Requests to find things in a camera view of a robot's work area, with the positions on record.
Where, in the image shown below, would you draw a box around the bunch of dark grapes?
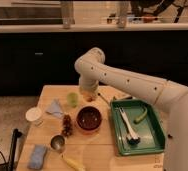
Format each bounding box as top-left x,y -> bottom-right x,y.
62,115 -> 73,137

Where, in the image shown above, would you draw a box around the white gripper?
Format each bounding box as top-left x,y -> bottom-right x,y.
79,80 -> 99,100

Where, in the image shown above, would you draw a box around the white paper cup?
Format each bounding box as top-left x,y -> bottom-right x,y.
25,107 -> 43,126

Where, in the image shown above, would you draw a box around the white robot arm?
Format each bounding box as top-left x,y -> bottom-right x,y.
74,47 -> 188,171

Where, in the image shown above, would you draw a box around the yellow corn cob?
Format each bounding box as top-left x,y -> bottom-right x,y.
62,156 -> 86,171

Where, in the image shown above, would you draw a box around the light blue cloth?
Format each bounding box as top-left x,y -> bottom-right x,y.
46,99 -> 63,118

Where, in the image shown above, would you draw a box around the blue sponge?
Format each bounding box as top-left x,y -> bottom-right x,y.
27,145 -> 47,170

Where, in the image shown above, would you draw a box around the black spoon utensil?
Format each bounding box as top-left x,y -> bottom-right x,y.
98,93 -> 110,106

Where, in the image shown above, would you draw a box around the dark red bowl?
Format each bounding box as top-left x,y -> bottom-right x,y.
76,106 -> 102,131

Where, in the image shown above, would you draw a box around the green plastic cup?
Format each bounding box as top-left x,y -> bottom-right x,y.
67,92 -> 78,108

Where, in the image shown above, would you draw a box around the green pepper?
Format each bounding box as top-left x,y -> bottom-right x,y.
134,107 -> 147,124

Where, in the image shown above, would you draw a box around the green plastic tray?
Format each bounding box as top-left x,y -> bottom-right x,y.
110,99 -> 166,156

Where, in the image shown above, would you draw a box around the white dish brush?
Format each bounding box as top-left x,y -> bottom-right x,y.
119,107 -> 140,145

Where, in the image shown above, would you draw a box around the small orange apple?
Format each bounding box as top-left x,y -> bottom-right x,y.
86,96 -> 94,102

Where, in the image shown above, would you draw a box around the black metal stand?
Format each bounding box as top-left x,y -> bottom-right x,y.
7,129 -> 22,171

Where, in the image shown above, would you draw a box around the metal measuring cup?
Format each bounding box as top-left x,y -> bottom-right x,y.
50,135 -> 65,153

